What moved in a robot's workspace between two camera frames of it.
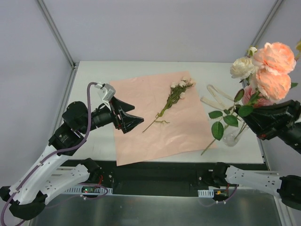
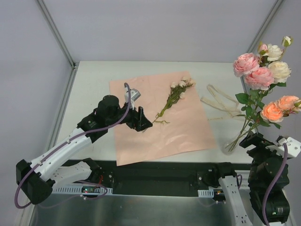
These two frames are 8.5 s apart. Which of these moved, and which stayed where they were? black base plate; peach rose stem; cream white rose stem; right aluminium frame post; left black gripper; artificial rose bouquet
Moved: peach rose stem; cream white rose stem; left black gripper
Stayed: black base plate; right aluminium frame post; artificial rose bouquet
